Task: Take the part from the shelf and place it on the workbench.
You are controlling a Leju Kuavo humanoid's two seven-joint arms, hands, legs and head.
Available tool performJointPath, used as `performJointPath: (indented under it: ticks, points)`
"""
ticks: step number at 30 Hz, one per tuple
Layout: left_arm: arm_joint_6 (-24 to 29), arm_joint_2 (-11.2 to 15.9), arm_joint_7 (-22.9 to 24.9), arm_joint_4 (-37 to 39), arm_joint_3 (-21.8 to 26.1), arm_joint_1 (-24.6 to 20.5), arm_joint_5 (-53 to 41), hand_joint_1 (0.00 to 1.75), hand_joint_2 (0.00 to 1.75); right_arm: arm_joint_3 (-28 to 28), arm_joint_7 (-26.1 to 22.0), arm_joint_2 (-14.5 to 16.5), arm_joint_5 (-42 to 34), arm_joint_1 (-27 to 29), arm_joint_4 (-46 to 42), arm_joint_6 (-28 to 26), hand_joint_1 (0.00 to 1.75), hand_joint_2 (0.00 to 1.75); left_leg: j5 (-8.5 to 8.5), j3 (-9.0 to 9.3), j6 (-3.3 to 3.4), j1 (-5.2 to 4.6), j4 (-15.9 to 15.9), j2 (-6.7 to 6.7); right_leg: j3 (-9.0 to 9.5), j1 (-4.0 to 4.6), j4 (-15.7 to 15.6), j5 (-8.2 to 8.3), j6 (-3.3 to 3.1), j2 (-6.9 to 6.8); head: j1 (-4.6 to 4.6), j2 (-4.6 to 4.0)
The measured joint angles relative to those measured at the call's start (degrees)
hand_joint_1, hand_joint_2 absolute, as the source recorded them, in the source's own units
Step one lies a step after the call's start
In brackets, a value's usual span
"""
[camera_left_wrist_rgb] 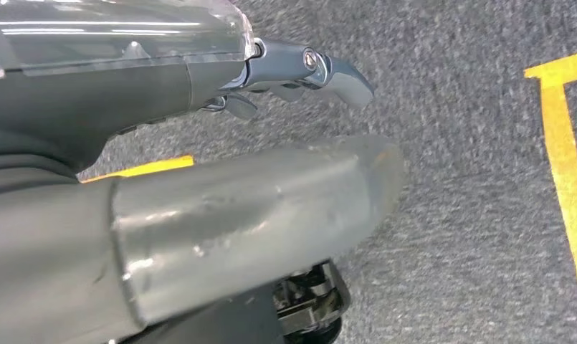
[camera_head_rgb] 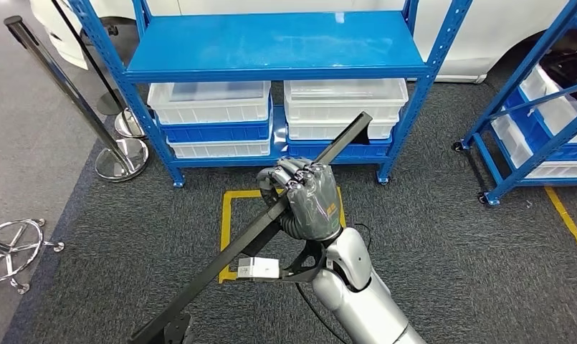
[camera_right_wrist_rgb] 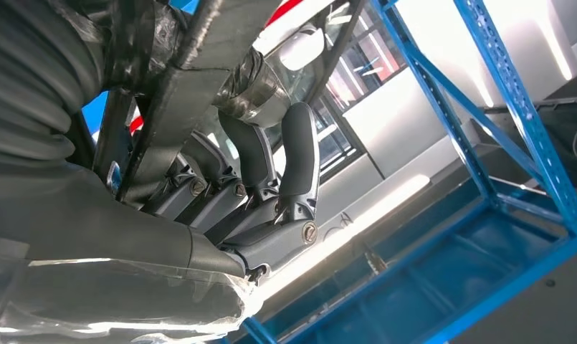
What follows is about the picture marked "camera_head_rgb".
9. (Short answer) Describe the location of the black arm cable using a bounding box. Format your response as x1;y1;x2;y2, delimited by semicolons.
295;282;346;344

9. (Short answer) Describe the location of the yellow floor tape square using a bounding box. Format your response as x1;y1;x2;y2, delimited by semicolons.
218;187;347;285

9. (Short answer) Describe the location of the thin dark wrist wire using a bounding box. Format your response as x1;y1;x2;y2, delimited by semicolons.
354;223;373;250

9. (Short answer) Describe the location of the stanchion post with chrome base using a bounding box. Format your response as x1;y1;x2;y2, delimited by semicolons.
3;15;150;183

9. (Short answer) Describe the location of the blue steel shelf rack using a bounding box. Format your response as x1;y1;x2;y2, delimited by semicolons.
67;0;475;188
452;0;577;206

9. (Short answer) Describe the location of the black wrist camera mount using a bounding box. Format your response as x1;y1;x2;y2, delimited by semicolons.
236;239;327;285

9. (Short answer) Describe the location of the black robot foot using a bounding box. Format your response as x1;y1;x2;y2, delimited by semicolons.
166;312;194;344

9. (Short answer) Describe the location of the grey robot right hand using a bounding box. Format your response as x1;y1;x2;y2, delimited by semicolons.
256;157;343;242

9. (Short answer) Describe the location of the chrome swivel chair base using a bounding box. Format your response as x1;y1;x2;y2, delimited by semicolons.
0;218;65;295

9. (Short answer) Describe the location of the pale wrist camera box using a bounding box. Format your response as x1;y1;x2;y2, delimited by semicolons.
237;257;280;280

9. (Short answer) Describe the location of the white car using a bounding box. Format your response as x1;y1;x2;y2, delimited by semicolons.
29;0;577;85

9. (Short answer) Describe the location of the black plastic frame part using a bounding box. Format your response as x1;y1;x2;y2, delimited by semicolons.
128;111;373;344

